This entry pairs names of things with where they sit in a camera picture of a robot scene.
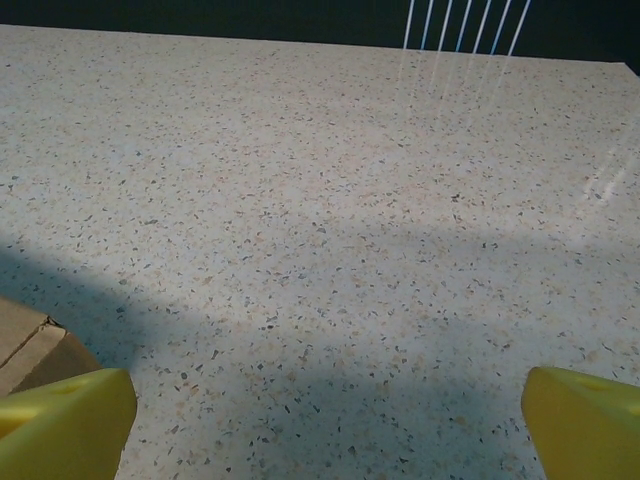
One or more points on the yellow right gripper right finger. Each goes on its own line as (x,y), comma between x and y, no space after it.
(585,435)

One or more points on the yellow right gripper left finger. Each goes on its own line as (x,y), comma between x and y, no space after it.
(60,435)

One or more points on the brown cardboard box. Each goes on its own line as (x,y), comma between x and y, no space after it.
(35,345)

